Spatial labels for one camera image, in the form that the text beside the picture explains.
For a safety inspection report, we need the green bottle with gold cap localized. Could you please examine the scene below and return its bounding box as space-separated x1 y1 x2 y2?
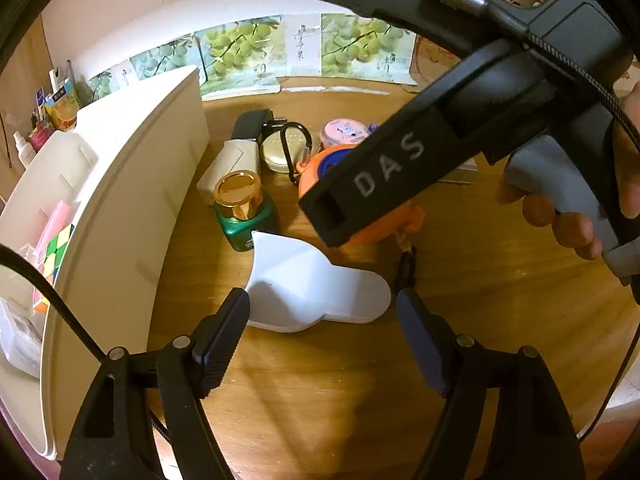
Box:
214 170 280 252

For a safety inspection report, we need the multicolour puzzle cube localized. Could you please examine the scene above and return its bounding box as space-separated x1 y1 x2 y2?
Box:
32 223 75 314

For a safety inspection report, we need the gold oval compact case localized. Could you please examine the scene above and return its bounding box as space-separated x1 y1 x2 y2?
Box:
260 122 318 174

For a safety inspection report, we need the clear plastic card box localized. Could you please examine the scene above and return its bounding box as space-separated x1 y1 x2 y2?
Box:
1 299 41 378

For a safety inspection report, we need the white spray bottle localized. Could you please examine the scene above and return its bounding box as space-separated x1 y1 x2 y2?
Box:
13 131 36 168

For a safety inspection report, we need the pink floss pick container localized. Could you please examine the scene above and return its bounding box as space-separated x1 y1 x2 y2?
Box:
320 118 370 148

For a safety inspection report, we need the person's right hand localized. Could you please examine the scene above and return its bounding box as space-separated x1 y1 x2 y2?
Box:
497 127 639 260

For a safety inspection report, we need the cream white box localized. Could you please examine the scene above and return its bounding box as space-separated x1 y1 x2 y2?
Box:
196 139 260 206

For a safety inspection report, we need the white plastic organizer bin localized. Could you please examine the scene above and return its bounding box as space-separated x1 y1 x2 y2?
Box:
1 66 209 460

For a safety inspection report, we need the white plastic scoop holder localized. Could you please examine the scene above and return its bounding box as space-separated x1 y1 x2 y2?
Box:
245 231 392 334

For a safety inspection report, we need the black cable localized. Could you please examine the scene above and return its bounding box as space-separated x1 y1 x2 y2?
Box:
0 242 172 443

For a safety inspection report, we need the orange round toy with carabiner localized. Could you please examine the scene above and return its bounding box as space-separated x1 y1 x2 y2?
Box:
288 125 425 252

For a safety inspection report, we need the green grape cardboard panel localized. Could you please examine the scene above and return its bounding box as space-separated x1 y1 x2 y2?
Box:
87 13 416 100

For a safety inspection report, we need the black charger plug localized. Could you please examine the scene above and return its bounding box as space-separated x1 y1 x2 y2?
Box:
231 108 273 142

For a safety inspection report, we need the pink hair roller clip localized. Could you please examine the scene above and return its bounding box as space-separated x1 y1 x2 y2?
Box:
36 200 72 256

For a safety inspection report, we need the red pink can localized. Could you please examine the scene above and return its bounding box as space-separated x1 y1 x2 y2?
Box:
28 122 54 152

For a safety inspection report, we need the brown cardboard with red drawing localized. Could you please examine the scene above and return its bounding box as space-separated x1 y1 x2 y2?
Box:
409 36 460 93

